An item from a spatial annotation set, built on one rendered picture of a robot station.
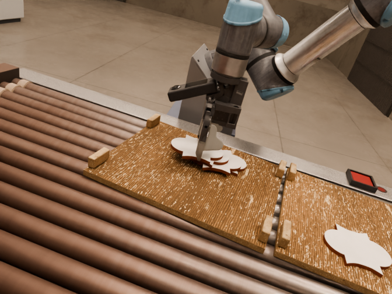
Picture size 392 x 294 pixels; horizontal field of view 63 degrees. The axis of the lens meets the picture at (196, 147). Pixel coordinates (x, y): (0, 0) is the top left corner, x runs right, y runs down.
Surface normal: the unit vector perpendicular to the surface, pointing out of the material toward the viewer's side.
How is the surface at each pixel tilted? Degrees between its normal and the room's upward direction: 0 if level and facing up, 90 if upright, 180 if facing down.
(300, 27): 90
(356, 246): 0
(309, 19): 90
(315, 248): 0
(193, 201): 0
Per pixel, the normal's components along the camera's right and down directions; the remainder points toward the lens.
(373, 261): 0.22, -0.86
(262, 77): -0.69, 0.13
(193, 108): -0.16, 0.44
